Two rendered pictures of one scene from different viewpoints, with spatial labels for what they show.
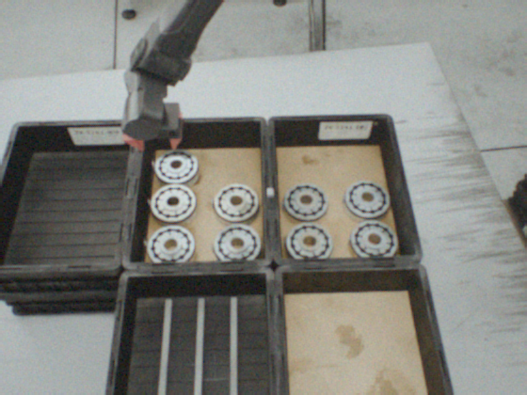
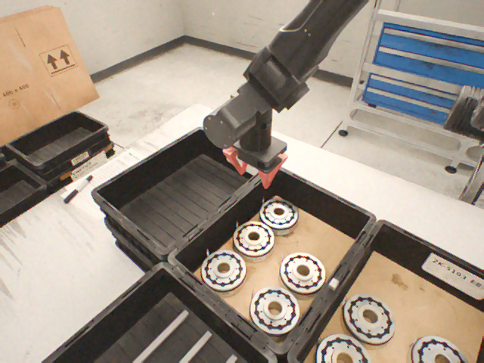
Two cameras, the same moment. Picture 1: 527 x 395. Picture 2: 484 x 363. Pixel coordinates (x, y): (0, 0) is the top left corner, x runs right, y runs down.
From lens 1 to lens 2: 53 cm
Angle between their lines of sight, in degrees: 29
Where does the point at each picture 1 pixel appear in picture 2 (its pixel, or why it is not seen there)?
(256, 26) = (423, 176)
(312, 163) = (401, 286)
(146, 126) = (221, 129)
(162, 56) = (274, 66)
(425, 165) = not seen: outside the picture
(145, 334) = (148, 324)
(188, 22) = (311, 18)
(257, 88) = (392, 201)
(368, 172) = (459, 335)
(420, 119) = not seen: outside the picture
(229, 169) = (319, 242)
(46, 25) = (293, 119)
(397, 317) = not seen: outside the picture
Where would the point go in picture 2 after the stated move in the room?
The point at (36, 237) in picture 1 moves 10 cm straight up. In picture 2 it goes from (156, 202) to (149, 176)
